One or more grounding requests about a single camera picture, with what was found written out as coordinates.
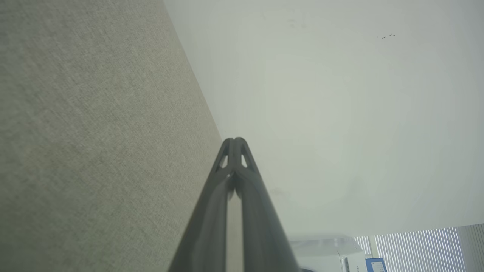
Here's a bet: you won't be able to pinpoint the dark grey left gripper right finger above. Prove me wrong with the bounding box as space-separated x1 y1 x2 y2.
234 137 300 272

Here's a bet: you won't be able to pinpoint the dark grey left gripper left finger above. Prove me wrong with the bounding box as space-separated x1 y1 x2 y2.
168 138 236 272

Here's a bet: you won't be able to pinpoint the blue labelled box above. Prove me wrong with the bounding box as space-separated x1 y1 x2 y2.
365 258 387 272

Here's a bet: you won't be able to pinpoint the white vertical window blinds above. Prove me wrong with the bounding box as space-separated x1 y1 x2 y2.
354 223 484 272

